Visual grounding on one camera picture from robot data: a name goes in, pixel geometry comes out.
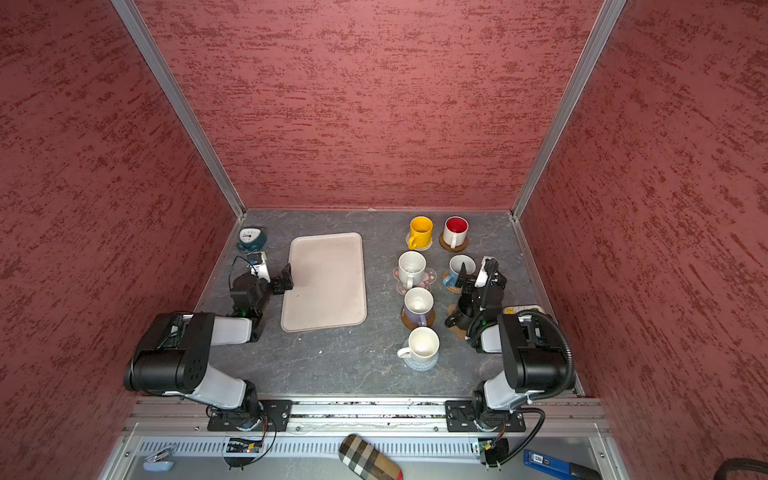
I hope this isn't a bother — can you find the cream calculator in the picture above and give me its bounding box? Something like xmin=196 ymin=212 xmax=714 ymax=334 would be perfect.
xmin=502 ymin=305 xmax=544 ymax=315

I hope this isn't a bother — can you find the grey woven round coaster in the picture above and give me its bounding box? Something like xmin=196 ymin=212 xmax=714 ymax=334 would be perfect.
xmin=402 ymin=353 xmax=439 ymax=372

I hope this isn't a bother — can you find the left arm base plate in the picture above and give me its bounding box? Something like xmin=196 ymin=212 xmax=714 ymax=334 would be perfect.
xmin=207 ymin=400 xmax=293 ymax=434

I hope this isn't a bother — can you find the dark brown round coaster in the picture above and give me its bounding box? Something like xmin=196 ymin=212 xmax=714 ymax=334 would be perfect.
xmin=438 ymin=234 xmax=470 ymax=253

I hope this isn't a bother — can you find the light blue floral mug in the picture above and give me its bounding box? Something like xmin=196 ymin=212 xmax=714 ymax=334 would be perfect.
xmin=442 ymin=254 xmax=476 ymax=287

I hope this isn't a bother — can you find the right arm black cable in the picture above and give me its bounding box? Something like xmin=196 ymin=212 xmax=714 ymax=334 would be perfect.
xmin=464 ymin=256 xmax=576 ymax=469

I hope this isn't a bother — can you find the plaid case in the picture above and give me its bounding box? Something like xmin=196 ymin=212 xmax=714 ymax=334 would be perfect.
xmin=338 ymin=434 xmax=403 ymax=480

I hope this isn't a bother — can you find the brown paw coaster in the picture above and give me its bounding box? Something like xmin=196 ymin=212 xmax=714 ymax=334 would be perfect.
xmin=448 ymin=328 xmax=467 ymax=340

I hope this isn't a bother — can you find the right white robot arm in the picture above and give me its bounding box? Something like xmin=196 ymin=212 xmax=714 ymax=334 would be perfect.
xmin=445 ymin=257 xmax=576 ymax=432

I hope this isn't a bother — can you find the white mug red inside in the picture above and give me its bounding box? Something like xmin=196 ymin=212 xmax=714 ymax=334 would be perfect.
xmin=442 ymin=216 xmax=469 ymax=247

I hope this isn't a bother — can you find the yellow mug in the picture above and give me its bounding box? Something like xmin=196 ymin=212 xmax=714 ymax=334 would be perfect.
xmin=407 ymin=216 xmax=434 ymax=250

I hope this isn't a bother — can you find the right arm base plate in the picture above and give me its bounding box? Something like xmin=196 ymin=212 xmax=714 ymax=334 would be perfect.
xmin=444 ymin=400 xmax=526 ymax=433

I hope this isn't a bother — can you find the small stapler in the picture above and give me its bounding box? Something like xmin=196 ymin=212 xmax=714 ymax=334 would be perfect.
xmin=142 ymin=446 xmax=175 ymax=473

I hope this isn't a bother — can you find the black mug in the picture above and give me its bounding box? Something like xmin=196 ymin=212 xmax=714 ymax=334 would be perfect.
xmin=444 ymin=304 xmax=474 ymax=331

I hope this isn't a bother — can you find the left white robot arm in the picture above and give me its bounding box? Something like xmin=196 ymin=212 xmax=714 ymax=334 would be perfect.
xmin=123 ymin=265 xmax=293 ymax=431

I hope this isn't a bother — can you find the brown wooden round coaster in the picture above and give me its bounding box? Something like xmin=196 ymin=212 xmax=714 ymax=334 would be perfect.
xmin=401 ymin=308 xmax=435 ymax=330

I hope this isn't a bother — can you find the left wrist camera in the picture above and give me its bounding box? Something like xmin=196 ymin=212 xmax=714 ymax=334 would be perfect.
xmin=246 ymin=251 xmax=271 ymax=281

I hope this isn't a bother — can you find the beige serving tray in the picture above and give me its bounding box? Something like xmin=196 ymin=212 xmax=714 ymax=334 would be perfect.
xmin=281 ymin=232 xmax=367 ymax=332

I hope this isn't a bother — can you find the blue tool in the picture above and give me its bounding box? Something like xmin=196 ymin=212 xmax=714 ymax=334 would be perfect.
xmin=523 ymin=449 xmax=602 ymax=480

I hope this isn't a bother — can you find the white woven round coaster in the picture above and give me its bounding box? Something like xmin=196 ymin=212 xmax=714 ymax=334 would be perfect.
xmin=411 ymin=240 xmax=434 ymax=252

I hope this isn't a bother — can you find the pink flower coaster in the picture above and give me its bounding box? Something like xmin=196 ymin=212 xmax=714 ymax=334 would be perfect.
xmin=393 ymin=268 xmax=436 ymax=296

